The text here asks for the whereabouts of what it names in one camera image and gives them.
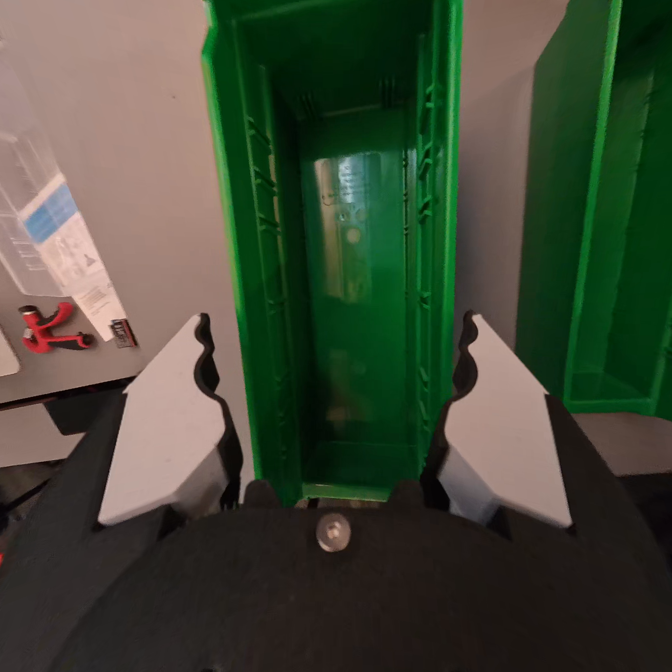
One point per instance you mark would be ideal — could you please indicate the red black hand tool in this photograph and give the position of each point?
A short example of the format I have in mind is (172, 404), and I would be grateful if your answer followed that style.
(44, 330)

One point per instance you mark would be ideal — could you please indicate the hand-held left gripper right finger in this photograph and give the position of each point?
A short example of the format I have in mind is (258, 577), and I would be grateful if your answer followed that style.
(504, 435)

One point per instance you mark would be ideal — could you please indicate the printed paper leaflet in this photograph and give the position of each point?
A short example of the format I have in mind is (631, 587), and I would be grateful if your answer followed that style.
(89, 294)

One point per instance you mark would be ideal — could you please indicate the clear plastic organizer box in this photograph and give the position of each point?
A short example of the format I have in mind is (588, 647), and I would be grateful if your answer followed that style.
(21, 157)

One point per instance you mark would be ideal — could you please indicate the white rounded plate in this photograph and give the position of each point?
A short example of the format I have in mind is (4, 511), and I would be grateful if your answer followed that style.
(6, 351)

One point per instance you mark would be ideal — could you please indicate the small black battery pack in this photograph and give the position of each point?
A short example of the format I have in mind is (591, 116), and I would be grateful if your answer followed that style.
(123, 333)

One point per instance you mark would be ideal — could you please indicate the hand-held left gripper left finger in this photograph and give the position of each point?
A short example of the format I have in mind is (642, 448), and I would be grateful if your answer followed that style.
(168, 435)

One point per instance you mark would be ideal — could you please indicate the green plastic bin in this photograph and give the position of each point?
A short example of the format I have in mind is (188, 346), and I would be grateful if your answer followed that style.
(357, 315)
(577, 236)

